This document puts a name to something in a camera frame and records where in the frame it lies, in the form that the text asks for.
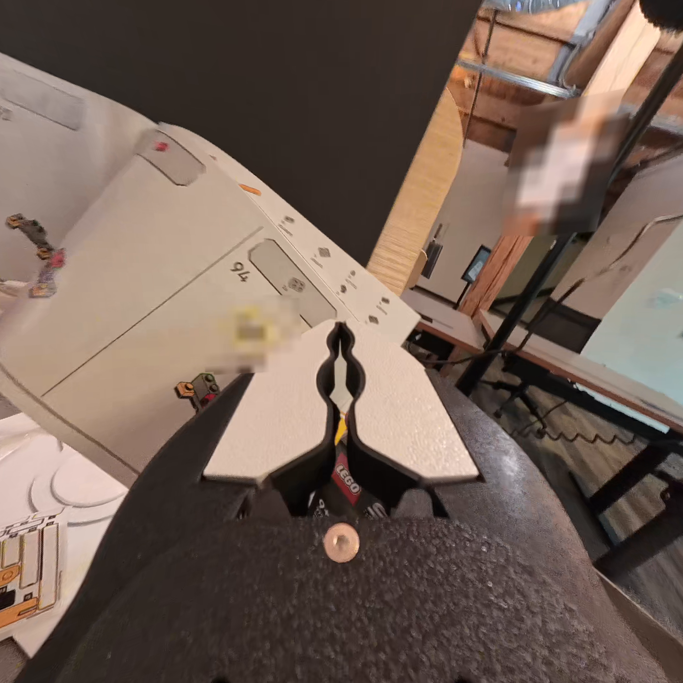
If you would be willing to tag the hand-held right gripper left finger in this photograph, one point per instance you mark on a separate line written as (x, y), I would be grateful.
(267, 421)

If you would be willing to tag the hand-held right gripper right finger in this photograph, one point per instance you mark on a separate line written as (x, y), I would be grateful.
(411, 421)

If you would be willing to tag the white book stand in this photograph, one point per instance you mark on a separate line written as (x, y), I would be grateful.
(80, 480)

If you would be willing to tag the wooden office desk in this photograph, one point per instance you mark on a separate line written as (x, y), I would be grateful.
(587, 373)
(448, 317)

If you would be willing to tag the black lego set box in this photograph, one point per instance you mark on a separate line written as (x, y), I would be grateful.
(347, 480)

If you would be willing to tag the lego sticker sheet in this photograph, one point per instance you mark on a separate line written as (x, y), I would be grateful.
(32, 560)

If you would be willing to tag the black office chair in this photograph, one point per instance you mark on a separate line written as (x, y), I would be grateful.
(520, 397)

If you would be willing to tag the small wall screen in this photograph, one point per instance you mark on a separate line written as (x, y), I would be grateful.
(476, 264)

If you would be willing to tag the black metal pole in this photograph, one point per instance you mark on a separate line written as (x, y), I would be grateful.
(512, 309)

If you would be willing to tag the lego instruction booklet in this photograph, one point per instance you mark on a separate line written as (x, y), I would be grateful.
(160, 240)

